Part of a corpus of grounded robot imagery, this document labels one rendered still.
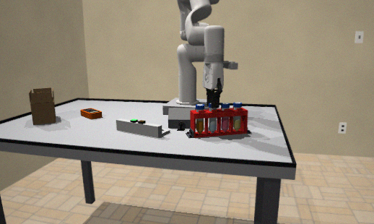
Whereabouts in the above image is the brown cardboard box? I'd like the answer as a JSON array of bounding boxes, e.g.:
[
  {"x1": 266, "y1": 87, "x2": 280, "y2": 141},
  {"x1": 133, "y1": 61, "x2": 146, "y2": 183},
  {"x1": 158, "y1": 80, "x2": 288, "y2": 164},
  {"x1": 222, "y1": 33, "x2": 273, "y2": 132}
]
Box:
[{"x1": 29, "y1": 87, "x2": 56, "y2": 125}]

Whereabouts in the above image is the red tube rack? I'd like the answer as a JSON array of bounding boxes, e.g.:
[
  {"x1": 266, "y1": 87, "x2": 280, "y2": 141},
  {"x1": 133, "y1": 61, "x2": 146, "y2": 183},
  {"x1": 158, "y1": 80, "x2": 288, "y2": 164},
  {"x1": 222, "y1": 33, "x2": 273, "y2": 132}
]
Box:
[{"x1": 191, "y1": 107, "x2": 248, "y2": 138}]

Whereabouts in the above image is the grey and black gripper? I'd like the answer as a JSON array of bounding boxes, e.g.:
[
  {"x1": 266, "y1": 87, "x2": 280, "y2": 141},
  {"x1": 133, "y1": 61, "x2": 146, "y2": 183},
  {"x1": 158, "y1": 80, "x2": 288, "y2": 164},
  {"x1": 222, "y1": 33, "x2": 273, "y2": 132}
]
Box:
[{"x1": 202, "y1": 62, "x2": 224, "y2": 108}]

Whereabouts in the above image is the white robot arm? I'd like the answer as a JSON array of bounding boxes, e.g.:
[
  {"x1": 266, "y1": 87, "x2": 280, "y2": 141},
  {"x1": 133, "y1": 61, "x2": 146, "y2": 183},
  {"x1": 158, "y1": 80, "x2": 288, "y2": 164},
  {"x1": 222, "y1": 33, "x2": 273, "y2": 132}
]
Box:
[{"x1": 176, "y1": 0, "x2": 238, "y2": 105}]

